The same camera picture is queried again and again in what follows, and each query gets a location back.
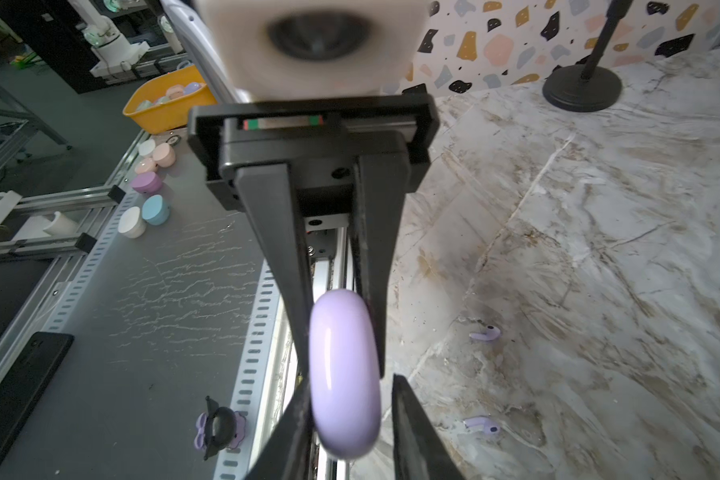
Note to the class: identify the black purple clip toy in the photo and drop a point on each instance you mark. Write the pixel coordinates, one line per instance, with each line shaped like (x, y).
(218, 429)

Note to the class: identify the purple earbud charging case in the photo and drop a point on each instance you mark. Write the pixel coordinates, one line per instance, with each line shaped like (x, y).
(344, 375)

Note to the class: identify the purple earbud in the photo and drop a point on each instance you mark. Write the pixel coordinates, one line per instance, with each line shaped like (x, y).
(487, 425)
(489, 334)

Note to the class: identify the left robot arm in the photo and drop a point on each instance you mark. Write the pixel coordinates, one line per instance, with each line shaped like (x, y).
(198, 48)

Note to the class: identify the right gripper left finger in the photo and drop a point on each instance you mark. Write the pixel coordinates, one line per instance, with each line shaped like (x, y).
(287, 452)

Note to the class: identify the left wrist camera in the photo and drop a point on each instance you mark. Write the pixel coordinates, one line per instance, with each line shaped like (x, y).
(291, 50)

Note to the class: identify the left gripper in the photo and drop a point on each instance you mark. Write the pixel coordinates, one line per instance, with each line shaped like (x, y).
(285, 160)

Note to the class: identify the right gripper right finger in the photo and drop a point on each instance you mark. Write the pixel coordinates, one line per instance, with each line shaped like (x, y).
(418, 451)

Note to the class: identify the black microphone stand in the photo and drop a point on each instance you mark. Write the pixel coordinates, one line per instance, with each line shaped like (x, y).
(588, 87)

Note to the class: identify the yellow bin of cases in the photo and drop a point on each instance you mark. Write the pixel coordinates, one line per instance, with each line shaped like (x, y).
(164, 103)

